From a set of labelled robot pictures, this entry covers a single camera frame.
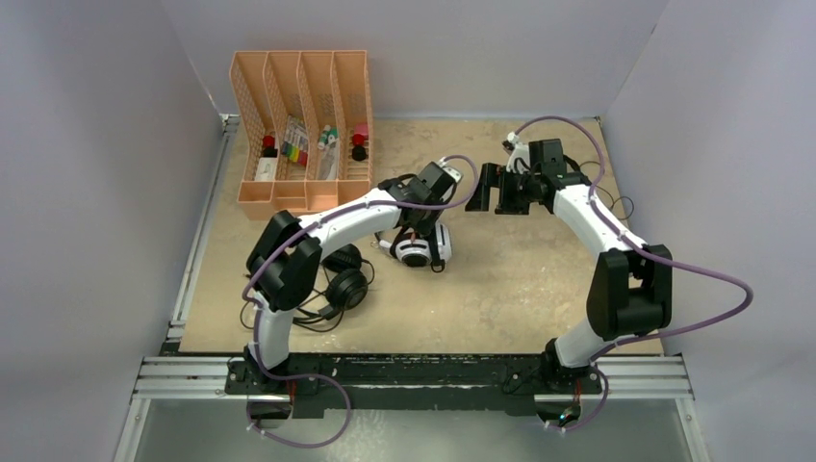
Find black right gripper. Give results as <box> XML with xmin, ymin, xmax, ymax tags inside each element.
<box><xmin>466</xmin><ymin>163</ymin><xmax>542</xmax><ymax>217</ymax></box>

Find white and black headphones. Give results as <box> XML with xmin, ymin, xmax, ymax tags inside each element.
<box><xmin>374</xmin><ymin>222</ymin><xmax>453</xmax><ymax>273</ymax></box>

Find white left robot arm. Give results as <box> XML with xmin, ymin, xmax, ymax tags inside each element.
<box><xmin>242</xmin><ymin>161</ymin><xmax>462</xmax><ymax>394</ymax></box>

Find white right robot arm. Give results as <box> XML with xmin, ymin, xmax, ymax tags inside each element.
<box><xmin>465</xmin><ymin>134</ymin><xmax>673</xmax><ymax>392</ymax></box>

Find black and blue headphones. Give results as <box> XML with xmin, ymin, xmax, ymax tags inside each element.
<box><xmin>318</xmin><ymin>244</ymin><xmax>369</xmax><ymax>320</ymax></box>

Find black cap right slot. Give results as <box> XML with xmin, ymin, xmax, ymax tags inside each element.
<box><xmin>351</xmin><ymin>145</ymin><xmax>369</xmax><ymax>162</ymax></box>

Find clear plastic packaged item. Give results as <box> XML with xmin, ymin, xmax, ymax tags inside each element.
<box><xmin>317</xmin><ymin>141</ymin><xmax>339</xmax><ymax>181</ymax></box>

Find pink item right slot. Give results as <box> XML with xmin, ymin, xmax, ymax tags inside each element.
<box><xmin>354</xmin><ymin>123</ymin><xmax>369</xmax><ymax>138</ymax></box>

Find coloured marker set pack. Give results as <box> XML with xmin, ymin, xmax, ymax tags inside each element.
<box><xmin>281</xmin><ymin>115</ymin><xmax>309</xmax><ymax>167</ymax></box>

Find peach plastic file organizer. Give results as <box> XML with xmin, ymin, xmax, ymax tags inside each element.
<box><xmin>230</xmin><ymin>50</ymin><xmax>375</xmax><ymax>220</ymax></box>

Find white product box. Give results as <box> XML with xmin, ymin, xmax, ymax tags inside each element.
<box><xmin>254</xmin><ymin>157</ymin><xmax>278</xmax><ymax>182</ymax></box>

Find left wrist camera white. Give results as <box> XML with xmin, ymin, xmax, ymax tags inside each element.
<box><xmin>437</xmin><ymin>161</ymin><xmax>463</xmax><ymax>184</ymax></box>

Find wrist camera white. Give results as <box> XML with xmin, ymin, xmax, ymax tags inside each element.
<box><xmin>437</xmin><ymin>161</ymin><xmax>463</xmax><ymax>184</ymax></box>
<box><xmin>502</xmin><ymin>131</ymin><xmax>530</xmax><ymax>173</ymax></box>

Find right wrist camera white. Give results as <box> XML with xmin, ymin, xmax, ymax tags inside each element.
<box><xmin>502</xmin><ymin>131</ymin><xmax>530</xmax><ymax>173</ymax></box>

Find thin black headphone cable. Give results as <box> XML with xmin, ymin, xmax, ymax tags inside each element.
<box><xmin>574</xmin><ymin>159</ymin><xmax>636</xmax><ymax>222</ymax></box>

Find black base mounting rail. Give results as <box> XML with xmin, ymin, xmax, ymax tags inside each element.
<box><xmin>224</xmin><ymin>352</ymin><xmax>602</xmax><ymax>420</ymax></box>

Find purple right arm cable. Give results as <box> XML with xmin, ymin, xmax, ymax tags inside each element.
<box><xmin>513</xmin><ymin>115</ymin><xmax>754</xmax><ymax>435</ymax></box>

